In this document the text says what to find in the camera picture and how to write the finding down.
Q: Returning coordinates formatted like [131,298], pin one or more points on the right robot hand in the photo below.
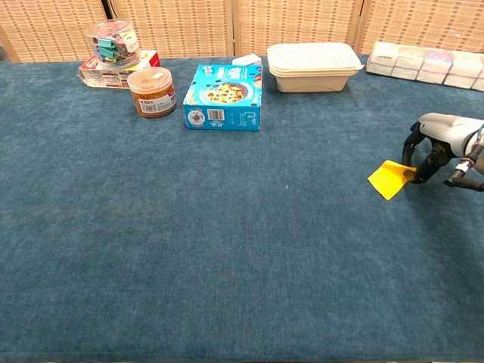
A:
[446,130]

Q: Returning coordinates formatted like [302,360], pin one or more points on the wrapped tissue pack bundle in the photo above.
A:
[427,65]

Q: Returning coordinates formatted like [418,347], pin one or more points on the beige lidded food container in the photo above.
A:
[312,66]

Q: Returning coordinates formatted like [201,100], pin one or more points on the small white box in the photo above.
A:
[247,60]

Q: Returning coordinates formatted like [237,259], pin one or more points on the blue cookie box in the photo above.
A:
[225,99]

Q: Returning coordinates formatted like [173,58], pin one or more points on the woven folding screen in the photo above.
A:
[242,26]

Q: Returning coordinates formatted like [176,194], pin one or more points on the blue table cloth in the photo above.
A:
[227,227]

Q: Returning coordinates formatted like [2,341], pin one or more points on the orange rubber band jar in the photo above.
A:
[152,94]

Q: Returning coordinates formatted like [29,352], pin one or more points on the red and white carton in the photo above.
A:
[109,73]

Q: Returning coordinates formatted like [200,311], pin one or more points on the clear binder clip jar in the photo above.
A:
[112,43]

